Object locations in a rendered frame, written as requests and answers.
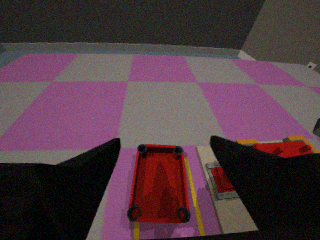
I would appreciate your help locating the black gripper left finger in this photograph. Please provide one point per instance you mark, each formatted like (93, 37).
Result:
(70, 191)

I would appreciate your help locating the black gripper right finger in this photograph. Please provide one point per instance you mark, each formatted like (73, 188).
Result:
(269, 186)

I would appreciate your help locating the dark red hood shell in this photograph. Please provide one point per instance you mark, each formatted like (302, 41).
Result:
(159, 185)

